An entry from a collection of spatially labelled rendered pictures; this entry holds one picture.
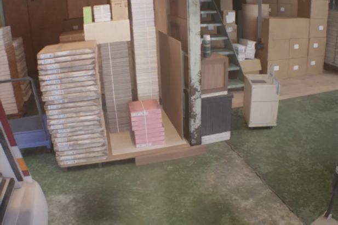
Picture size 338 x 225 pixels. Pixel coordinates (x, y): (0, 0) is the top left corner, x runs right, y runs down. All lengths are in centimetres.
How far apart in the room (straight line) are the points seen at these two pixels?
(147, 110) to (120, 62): 55
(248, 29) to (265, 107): 231
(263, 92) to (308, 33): 235
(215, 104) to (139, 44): 92
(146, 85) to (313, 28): 335
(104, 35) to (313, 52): 375
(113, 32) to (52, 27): 394
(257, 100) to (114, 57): 154
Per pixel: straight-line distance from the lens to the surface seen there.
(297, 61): 504
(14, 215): 150
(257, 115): 311
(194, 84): 249
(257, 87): 298
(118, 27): 268
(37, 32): 659
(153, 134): 263
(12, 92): 393
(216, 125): 284
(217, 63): 262
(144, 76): 280
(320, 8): 527
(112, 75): 275
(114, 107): 286
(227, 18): 483
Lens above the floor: 148
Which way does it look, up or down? 21 degrees down
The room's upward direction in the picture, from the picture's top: 3 degrees counter-clockwise
